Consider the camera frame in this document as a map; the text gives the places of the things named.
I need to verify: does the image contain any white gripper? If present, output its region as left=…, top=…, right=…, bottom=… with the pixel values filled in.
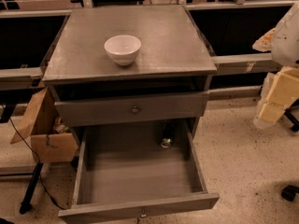
left=252, top=28, right=299, bottom=129

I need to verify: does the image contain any green can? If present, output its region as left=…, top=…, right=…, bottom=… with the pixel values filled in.
left=160, top=123, right=175, bottom=148

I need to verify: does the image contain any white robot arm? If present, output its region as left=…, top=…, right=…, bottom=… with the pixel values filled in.
left=252, top=3, right=299, bottom=129

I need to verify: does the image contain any grey wooden drawer cabinet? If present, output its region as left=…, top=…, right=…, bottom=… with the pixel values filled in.
left=43, top=5, right=217, bottom=137

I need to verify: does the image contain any open grey middle drawer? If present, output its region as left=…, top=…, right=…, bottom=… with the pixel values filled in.
left=59, top=119, right=220, bottom=224

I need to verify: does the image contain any grey top drawer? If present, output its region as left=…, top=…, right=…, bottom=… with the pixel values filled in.
left=55, top=92, right=209, bottom=127

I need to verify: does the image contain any black stand base right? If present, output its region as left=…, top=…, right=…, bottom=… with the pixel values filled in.
left=284, top=100, right=299, bottom=133

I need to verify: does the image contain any black caster wheel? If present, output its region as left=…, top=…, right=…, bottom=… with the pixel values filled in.
left=281, top=185, right=299, bottom=202

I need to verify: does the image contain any white ceramic bowl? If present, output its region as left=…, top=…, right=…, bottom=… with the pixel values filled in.
left=104, top=35, right=141, bottom=65

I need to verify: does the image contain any brown cardboard box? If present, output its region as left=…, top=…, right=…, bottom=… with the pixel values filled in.
left=10, top=88, right=78, bottom=163

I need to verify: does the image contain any black stand leg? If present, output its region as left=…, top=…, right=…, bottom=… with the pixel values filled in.
left=20, top=162, right=43, bottom=215

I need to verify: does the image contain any black cable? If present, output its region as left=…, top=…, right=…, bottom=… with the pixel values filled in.
left=8, top=117, right=67, bottom=211

